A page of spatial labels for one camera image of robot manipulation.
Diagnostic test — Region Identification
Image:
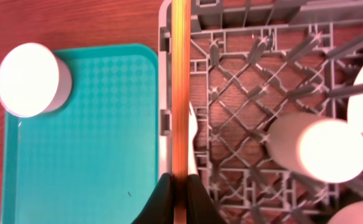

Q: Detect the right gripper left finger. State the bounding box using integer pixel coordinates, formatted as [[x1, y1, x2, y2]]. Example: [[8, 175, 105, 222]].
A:
[[132, 173, 174, 224]]

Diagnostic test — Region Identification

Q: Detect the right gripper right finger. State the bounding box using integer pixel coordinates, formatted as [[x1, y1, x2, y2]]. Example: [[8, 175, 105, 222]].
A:
[[186, 174, 226, 224]]

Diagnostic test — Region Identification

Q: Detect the white paper cup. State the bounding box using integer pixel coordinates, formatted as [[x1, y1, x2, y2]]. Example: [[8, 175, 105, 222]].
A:
[[266, 113, 363, 183]]

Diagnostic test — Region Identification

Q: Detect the white bowl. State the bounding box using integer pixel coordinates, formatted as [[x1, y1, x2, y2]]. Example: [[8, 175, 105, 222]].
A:
[[0, 42, 72, 118], [328, 201, 363, 224]]

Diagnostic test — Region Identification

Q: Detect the wooden skewer stick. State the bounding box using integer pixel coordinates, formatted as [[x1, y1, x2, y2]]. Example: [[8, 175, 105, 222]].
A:
[[171, 0, 191, 223]]

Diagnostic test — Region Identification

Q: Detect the grey dishwasher rack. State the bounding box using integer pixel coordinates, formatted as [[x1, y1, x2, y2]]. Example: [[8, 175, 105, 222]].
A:
[[158, 0, 363, 224]]

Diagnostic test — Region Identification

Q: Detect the teal serving tray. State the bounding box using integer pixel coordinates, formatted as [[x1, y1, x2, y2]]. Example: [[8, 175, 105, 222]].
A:
[[1, 44, 159, 223]]

